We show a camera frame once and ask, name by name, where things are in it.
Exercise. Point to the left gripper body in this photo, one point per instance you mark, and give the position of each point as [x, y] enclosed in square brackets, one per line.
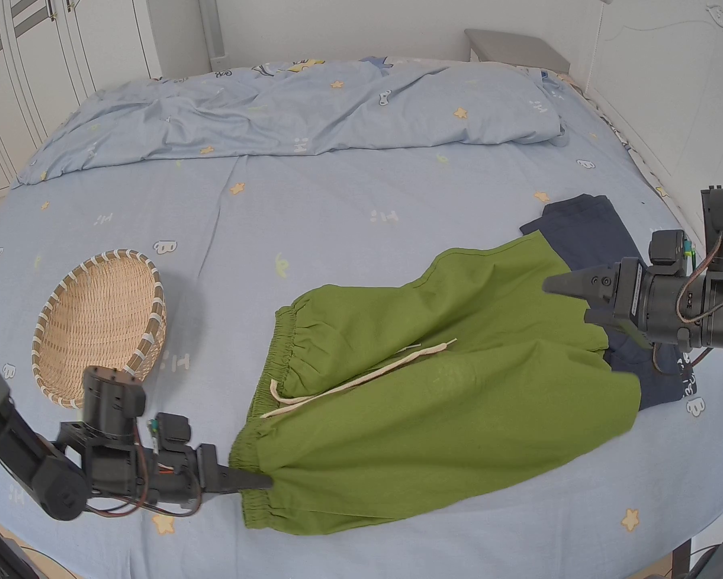
[180, 480]

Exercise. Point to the grey vertical wall duct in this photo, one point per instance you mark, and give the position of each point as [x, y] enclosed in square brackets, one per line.
[215, 9]

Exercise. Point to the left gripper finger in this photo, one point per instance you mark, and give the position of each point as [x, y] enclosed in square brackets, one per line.
[237, 483]

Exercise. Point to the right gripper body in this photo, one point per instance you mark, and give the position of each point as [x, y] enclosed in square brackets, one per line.
[654, 305]

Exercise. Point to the green shorts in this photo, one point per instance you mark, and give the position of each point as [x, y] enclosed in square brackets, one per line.
[427, 383]

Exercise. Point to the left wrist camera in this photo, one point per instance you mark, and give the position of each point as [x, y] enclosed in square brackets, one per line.
[174, 432]

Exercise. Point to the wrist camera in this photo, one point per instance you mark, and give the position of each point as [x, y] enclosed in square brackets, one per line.
[668, 248]
[174, 432]

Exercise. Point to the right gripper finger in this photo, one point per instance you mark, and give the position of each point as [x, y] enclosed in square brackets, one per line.
[612, 320]
[590, 286]

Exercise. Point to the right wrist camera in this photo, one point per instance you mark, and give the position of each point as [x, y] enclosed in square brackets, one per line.
[668, 248]

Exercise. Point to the white wardrobe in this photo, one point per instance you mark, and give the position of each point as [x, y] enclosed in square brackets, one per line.
[35, 52]

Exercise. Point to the round woven basket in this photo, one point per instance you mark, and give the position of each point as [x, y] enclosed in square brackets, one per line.
[96, 323]

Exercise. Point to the pale blue quilt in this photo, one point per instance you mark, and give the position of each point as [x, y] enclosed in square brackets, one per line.
[337, 118]

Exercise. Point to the bed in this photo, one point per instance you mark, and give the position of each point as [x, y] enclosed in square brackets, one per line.
[397, 202]

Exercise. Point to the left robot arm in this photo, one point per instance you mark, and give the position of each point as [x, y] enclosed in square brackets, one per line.
[114, 401]

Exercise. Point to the grey bedside table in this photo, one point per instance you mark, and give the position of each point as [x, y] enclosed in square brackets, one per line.
[512, 49]

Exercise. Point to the dark blue garment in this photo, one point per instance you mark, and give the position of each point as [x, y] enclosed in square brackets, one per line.
[584, 227]

